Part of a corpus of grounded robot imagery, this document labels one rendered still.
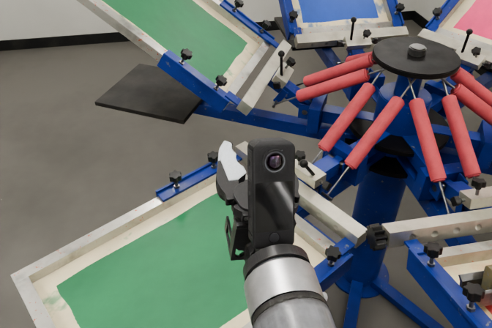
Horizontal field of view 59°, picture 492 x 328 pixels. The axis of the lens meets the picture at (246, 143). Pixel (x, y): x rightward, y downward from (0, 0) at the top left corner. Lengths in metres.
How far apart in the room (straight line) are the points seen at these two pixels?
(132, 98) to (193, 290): 1.10
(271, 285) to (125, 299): 0.93
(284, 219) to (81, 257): 1.06
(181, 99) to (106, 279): 0.99
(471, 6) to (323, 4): 0.74
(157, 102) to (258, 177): 1.65
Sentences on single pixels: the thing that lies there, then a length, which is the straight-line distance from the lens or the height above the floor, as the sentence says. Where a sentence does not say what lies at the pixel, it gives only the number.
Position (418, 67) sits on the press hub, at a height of 1.32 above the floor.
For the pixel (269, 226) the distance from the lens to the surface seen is 0.46.
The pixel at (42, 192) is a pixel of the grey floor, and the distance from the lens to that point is 3.22.
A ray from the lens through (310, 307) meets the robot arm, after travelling 0.42.
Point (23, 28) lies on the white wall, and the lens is 5.17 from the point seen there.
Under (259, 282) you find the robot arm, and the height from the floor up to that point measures 1.68.
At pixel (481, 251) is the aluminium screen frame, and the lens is 1.39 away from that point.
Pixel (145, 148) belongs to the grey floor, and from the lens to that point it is 3.36.
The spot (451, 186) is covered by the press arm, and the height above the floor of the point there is 1.05.
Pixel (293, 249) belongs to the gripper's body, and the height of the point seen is 1.69.
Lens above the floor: 2.04
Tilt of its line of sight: 38 degrees down
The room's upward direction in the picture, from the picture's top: straight up
